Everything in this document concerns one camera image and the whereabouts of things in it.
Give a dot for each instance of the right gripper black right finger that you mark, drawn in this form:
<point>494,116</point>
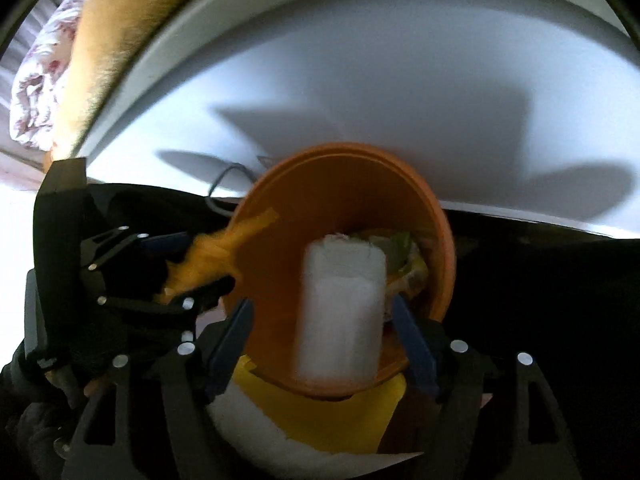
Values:
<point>474,409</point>

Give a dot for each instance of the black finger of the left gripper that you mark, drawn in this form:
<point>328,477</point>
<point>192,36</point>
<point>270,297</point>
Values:
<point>97,250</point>
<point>205,297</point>

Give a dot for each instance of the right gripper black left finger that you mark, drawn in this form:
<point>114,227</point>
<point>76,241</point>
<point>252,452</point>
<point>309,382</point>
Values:
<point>149,420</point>

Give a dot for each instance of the yellow orange wrapper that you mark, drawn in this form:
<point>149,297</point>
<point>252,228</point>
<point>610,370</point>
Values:
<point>212,257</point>

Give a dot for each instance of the white paper cup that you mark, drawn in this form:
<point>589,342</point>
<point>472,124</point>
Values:
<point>340,323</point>

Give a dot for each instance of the green plastic bottle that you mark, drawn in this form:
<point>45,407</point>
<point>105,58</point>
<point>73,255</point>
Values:
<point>407,272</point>

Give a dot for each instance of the person's left hand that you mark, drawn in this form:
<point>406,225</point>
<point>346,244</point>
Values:
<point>74,383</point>

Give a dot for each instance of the yellow cloth under bin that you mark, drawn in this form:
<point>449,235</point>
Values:
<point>355,425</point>

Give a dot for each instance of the folded floral white quilt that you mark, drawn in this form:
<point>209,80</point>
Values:
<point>33,72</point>

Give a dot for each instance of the yellow floral fleece blanket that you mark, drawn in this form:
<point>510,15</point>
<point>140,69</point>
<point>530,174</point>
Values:
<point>110,33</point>

